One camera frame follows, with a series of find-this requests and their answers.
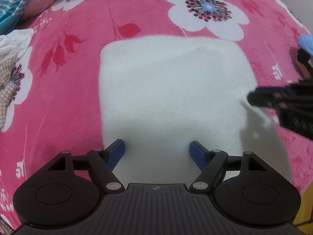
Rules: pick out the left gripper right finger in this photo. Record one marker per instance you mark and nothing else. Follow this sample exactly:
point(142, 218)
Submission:
point(211, 164)

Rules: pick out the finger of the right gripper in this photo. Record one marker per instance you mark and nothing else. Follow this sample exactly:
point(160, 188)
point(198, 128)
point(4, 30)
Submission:
point(262, 99)
point(269, 89)

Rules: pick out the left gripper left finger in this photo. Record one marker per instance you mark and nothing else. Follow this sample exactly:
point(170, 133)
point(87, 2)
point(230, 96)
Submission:
point(102, 164)

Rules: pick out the white fleece deer sweater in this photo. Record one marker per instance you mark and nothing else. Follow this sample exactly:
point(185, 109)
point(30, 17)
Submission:
point(159, 93)

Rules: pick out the person's right hand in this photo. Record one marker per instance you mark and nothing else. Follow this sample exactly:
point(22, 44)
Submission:
point(304, 63)

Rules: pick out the light blue garment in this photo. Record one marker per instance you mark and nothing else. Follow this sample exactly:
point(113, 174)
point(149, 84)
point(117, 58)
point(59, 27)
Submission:
point(305, 42)

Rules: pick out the pink floral bed sheet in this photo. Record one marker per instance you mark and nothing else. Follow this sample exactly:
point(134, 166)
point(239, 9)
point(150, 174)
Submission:
point(57, 105)

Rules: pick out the beige checked knit garment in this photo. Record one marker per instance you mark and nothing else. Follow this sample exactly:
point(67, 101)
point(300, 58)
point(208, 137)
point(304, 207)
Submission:
point(8, 87)

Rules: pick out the white cloth garment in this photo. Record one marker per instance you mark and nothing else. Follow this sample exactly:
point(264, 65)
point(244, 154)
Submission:
point(15, 44)

